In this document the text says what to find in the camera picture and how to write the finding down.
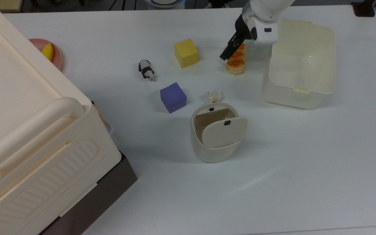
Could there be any pink plate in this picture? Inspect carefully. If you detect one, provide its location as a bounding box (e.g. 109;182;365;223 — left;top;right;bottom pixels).
29;39;62;70

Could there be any crumpled paper ball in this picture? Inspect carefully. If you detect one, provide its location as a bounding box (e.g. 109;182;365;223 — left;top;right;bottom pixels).
207;90;222;104

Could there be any cream plastic basket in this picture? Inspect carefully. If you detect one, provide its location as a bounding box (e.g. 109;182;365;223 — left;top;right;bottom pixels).
261;19;337;110

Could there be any yellow cube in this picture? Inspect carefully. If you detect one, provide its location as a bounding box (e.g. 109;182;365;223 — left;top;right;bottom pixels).
174;38;199;69

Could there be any panda figurine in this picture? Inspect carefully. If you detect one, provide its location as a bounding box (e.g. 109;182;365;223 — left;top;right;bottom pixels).
138;59;157;82

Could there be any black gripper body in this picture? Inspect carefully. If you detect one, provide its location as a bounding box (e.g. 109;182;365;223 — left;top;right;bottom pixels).
235;14;252;41

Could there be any purple cube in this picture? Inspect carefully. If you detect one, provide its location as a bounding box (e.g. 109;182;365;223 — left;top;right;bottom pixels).
160;82;187;114

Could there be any cream plastic cabinet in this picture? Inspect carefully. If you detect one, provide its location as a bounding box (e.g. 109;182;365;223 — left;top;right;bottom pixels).
0;0;122;235

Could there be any pale yellow box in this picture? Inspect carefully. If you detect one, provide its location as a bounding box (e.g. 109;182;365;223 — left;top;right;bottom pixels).
0;0;24;10

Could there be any yellow banana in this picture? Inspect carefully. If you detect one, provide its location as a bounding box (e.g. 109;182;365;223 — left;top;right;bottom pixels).
41;43;54;62

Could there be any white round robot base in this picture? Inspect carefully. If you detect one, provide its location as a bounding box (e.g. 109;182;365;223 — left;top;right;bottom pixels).
144;0;186;9

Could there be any cream bin with flip lid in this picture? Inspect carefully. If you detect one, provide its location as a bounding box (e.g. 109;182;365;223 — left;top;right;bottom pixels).
190;102;248;163

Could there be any black clamp mount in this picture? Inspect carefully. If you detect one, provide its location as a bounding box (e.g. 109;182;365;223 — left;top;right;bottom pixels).
351;0;376;17

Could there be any toy bread loaf orange top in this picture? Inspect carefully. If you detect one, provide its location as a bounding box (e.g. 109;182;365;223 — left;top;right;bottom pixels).
226;43;247;75

